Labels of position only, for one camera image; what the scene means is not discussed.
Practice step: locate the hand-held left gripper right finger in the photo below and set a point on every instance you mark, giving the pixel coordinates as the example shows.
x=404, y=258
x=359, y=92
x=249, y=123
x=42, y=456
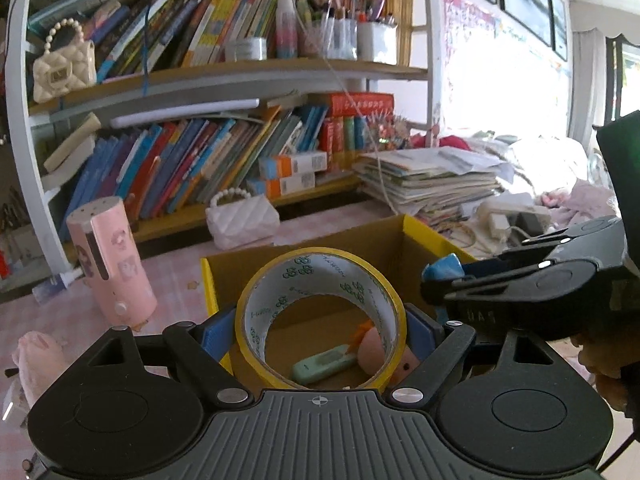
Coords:
x=422, y=332

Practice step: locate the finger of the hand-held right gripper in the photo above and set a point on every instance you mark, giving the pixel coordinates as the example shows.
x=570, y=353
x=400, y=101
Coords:
x=480, y=272
x=575, y=240

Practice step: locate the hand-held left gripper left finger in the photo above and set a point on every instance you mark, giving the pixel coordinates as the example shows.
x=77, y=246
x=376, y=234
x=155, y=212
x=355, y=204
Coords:
x=220, y=332

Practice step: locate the pink chick plush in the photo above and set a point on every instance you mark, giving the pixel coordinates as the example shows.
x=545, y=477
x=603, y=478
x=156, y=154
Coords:
x=372, y=352

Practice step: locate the yellow cardboard box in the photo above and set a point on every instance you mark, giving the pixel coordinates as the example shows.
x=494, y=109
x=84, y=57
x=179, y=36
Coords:
x=225, y=270

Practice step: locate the mint green handheld device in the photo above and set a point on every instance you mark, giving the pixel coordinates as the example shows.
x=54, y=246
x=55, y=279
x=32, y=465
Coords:
x=320, y=362

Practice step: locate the yellow tape roll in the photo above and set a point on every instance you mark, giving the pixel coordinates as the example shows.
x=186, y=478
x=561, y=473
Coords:
x=320, y=260

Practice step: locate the pink paw plush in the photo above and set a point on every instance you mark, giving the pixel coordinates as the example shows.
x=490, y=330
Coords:
x=40, y=360

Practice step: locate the person's right hand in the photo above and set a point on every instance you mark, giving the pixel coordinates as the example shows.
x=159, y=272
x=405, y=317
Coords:
x=607, y=380

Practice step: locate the white power adapter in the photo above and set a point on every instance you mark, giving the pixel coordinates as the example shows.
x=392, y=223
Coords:
x=505, y=215

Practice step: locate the stack of papers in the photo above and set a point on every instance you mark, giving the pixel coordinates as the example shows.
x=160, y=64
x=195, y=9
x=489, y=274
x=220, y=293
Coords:
x=430, y=180

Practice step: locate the white quilted purse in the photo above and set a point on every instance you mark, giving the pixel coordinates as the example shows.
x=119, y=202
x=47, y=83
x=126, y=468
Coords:
x=242, y=222

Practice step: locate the pink cylindrical humidifier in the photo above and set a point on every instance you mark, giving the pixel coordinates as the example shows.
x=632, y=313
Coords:
x=115, y=270

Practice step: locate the white curtain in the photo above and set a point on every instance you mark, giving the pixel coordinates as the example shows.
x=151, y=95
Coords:
x=590, y=85

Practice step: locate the orange and blue box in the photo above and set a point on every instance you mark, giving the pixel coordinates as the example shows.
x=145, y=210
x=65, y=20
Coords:
x=295, y=164
x=285, y=185

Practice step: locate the small spray bottle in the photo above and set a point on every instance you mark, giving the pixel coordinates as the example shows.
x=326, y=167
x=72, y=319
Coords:
x=52, y=287

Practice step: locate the row of leaning books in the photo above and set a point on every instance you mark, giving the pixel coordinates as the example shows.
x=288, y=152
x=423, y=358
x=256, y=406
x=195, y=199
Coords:
x=200, y=160

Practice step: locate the red boxed book set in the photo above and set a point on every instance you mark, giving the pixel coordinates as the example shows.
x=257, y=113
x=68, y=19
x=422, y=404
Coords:
x=357, y=110

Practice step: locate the stack of beige books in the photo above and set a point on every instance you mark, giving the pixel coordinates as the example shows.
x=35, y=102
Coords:
x=72, y=150

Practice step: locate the white pen cup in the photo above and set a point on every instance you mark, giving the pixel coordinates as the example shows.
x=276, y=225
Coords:
x=376, y=42

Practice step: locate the white bookshelf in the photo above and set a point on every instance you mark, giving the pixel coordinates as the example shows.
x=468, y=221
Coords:
x=25, y=160

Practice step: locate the white round jar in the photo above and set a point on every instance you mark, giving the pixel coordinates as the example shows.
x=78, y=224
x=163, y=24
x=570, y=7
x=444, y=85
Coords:
x=246, y=50

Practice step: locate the pink and blue bottle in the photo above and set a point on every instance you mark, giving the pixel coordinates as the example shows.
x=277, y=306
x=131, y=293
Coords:
x=287, y=30

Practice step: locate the row of shelved books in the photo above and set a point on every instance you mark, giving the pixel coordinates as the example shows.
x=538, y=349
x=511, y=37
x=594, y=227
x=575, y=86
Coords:
x=200, y=20

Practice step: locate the pink wall poster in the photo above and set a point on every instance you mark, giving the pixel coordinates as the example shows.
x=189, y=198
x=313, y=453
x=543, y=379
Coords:
x=470, y=35

